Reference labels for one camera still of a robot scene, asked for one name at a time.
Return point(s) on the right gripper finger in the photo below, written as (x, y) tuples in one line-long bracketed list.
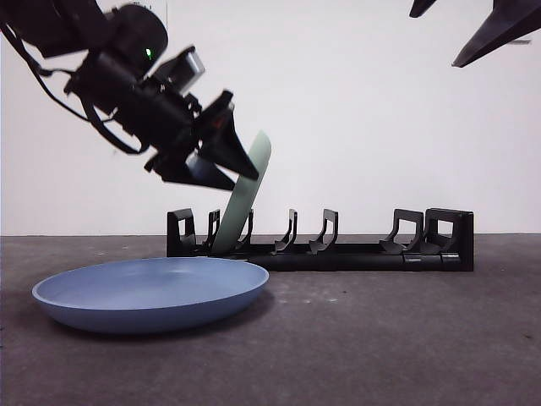
[(422, 6), (511, 21)]

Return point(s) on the blue plate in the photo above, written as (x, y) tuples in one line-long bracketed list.
[(148, 296)]

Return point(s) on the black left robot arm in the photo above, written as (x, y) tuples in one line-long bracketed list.
[(135, 34)]

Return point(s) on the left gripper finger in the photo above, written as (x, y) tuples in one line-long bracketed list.
[(224, 144), (207, 177)]

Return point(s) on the green plate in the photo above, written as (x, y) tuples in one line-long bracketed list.
[(236, 211)]

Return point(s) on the black plate rack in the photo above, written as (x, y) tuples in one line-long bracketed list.
[(359, 262)]

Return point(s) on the pale grey camera box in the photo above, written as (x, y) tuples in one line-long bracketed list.
[(192, 63)]

